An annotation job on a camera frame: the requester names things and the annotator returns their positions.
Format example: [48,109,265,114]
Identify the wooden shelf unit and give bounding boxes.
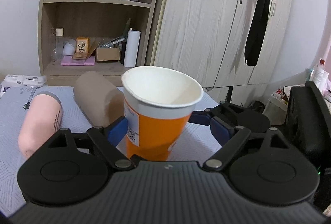
[38,0,157,86]

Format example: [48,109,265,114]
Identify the pink flat box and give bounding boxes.
[60,56,95,67]

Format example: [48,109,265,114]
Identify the taupe plastic cup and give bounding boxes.
[73,71,124,127]

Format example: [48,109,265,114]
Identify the white cup on shelf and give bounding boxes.
[63,39,76,56]

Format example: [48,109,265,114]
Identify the small floral wooden box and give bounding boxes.
[72,37,90,60]

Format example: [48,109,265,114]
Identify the white paper towel roll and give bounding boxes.
[124,30,141,68]

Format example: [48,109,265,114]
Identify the white patterned tablecloth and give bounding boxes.
[1,87,220,216]

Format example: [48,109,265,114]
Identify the orange paper cup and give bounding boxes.
[121,66,204,161]

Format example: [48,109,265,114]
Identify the black ribbon bow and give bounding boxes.
[244,0,270,67]

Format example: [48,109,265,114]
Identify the small cardboard box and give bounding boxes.
[88,42,120,62]

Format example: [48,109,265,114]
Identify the white tissue packs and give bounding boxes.
[1,74,47,96]

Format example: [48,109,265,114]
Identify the wooden wardrobe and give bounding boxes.
[146,0,292,106]

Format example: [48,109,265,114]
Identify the clear bottle beige cap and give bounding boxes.
[51,28,64,62]

